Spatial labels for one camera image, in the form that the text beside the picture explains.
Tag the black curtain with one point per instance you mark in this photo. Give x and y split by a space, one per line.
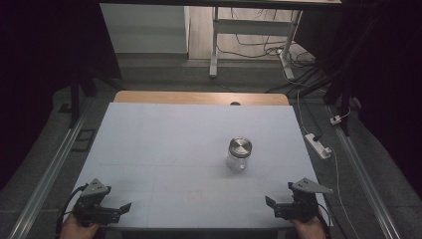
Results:
40 66
388 83

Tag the person's right hand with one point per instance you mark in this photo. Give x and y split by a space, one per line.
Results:
309 229

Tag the clear glass jar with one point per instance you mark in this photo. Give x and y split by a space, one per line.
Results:
237 163

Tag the small white adapter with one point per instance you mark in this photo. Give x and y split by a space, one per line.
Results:
335 119

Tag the white desk frame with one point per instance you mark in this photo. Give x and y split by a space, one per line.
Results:
252 27

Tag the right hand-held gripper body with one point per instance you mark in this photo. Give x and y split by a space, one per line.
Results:
300 207

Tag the white table mat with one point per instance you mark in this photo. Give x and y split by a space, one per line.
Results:
172 146

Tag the black metal stand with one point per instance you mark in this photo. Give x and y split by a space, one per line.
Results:
345 99
75 99

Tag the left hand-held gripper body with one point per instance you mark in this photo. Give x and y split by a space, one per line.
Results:
91 207

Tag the black floor frame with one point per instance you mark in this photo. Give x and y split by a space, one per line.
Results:
84 140

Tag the aluminium rail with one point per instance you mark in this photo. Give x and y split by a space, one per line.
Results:
49 176
363 172

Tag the silver metal jar lid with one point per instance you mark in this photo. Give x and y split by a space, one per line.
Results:
240 146

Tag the white power strip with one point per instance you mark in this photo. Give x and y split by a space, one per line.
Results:
317 146

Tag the person's left hand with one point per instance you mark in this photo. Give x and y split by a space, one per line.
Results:
74 229

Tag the white cabinet panel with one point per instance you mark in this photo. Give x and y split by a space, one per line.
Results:
146 30

